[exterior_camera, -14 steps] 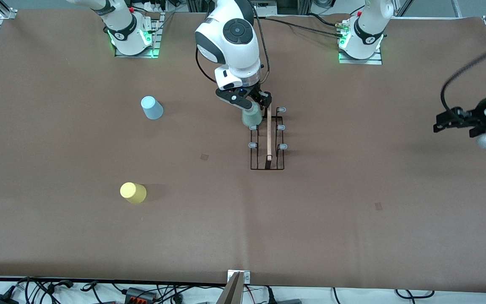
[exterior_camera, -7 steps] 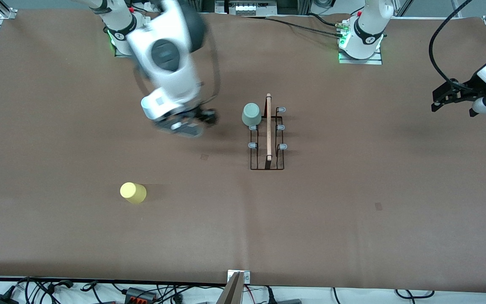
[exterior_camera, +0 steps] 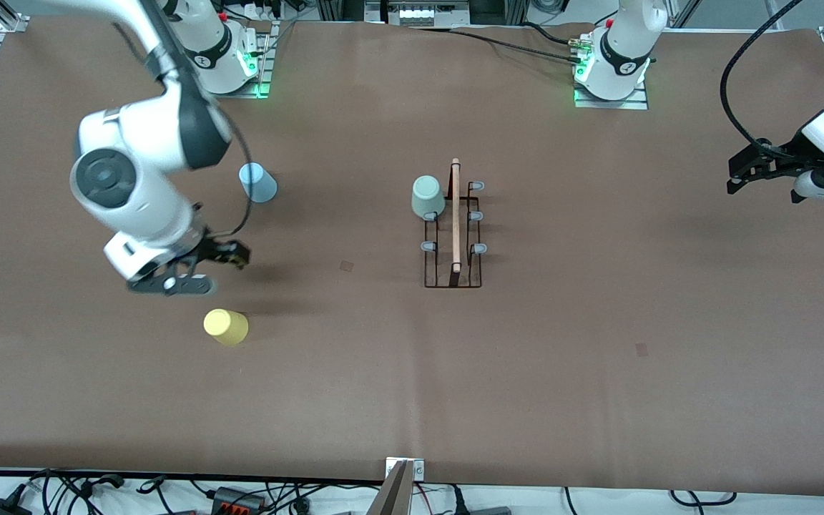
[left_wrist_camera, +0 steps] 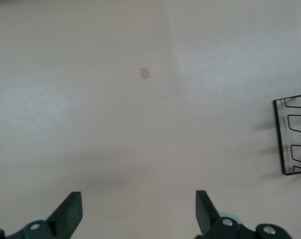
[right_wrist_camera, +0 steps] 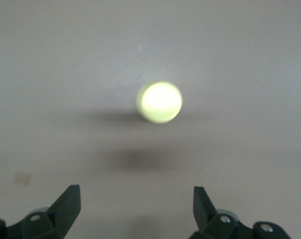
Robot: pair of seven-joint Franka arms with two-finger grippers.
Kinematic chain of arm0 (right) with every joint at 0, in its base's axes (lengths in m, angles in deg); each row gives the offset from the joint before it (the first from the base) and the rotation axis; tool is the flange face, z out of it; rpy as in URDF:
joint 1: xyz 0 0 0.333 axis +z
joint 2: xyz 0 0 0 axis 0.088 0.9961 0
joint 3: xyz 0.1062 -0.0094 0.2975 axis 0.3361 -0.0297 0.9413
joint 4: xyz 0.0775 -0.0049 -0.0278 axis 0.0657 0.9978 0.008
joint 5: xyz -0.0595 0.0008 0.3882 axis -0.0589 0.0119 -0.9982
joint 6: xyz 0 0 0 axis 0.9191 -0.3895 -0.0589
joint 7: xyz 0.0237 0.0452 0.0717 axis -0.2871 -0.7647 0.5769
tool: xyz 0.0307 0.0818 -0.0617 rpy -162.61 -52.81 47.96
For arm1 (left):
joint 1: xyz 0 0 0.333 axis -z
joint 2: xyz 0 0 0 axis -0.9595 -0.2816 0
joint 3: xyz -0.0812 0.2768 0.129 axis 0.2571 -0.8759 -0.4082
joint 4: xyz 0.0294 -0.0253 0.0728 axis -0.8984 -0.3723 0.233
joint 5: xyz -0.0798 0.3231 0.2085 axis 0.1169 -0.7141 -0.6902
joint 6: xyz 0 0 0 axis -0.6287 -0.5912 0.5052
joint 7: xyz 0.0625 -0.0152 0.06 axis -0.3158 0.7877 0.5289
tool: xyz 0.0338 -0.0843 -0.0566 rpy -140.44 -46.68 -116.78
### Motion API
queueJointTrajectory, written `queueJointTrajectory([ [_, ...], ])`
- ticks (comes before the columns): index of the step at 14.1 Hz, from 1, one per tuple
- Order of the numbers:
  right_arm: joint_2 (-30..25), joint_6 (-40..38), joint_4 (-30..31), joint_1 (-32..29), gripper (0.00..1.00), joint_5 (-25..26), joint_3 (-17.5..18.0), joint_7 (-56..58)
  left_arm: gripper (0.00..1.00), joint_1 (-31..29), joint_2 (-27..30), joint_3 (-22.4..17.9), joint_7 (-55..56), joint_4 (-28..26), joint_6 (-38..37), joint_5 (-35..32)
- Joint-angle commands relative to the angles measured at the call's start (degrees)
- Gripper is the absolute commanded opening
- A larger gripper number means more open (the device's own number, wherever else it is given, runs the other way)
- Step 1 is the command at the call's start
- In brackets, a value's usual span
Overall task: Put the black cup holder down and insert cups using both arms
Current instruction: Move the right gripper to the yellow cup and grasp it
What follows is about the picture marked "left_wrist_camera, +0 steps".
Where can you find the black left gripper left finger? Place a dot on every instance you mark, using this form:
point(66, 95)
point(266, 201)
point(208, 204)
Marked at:
point(68, 214)

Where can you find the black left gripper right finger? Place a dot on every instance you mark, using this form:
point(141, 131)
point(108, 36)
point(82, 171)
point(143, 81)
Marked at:
point(207, 219)

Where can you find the small brown tape patch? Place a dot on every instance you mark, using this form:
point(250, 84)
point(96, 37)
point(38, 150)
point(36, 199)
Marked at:
point(145, 73)

